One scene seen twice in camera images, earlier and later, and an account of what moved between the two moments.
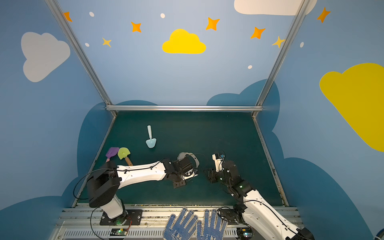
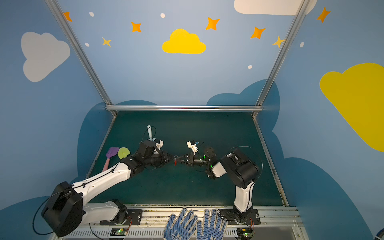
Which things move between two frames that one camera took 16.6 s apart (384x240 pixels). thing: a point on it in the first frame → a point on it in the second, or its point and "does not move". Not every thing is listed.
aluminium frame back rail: (184, 108) does not move
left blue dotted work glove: (179, 230) does not move
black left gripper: (186, 165) → (165, 157)
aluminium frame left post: (74, 43) does not move
